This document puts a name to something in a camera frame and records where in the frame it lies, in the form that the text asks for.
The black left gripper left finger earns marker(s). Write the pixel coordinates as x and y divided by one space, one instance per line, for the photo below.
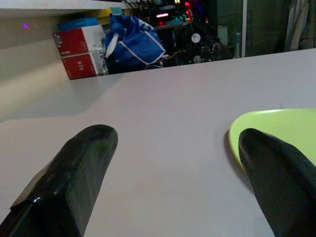
71 182

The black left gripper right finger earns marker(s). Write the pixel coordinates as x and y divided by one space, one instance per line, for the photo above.
279 182

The lime green plate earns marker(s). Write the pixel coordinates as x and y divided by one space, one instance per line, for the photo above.
284 123

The red and white box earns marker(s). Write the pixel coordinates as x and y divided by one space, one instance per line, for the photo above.
71 42
79 65

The blue bag with white trim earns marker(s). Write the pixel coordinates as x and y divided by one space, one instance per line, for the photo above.
138 42

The light blue box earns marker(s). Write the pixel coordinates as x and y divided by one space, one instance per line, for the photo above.
76 23

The grey curtain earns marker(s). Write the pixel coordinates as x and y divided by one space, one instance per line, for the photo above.
298 22

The white round dial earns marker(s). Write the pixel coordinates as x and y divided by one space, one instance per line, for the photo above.
195 37

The yellow box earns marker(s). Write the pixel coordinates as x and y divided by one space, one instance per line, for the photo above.
105 16

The white shelf board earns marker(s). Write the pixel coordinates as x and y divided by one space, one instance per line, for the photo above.
49 7

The black computer with coloured lights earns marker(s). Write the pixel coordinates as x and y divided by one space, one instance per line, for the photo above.
172 14

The white door frame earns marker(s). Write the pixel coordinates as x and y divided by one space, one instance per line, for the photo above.
244 27

